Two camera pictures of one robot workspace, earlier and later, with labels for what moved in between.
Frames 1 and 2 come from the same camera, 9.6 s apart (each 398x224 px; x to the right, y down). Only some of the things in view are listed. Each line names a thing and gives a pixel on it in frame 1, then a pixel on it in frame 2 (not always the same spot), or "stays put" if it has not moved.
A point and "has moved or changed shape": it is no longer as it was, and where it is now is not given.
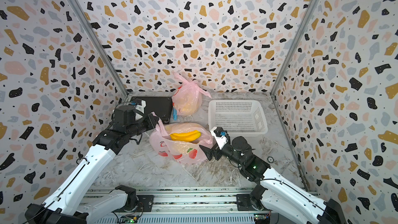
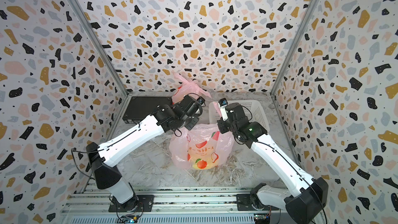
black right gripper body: (229, 154) → (225, 126)
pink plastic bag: (183, 152) has moved or changed shape
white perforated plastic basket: (238, 117) stays put
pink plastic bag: (187, 98) stays put
